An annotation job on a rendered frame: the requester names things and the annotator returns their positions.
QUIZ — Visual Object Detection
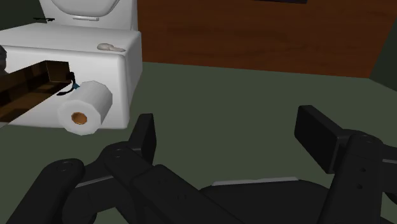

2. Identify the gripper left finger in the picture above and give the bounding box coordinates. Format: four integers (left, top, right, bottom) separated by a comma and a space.
5, 113, 246, 224

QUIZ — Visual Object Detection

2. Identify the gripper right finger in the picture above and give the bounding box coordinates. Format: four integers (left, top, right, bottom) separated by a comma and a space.
293, 104, 397, 224

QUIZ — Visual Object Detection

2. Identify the white toilet paper roll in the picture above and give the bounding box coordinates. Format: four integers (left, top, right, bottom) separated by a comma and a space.
57, 80, 113, 137

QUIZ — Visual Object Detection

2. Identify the black toilet paper holder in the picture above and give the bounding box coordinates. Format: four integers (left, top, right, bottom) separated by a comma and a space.
56, 71, 81, 97

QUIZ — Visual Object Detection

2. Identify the small beige lumpy object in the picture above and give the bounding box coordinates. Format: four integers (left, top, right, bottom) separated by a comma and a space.
96, 43, 127, 53

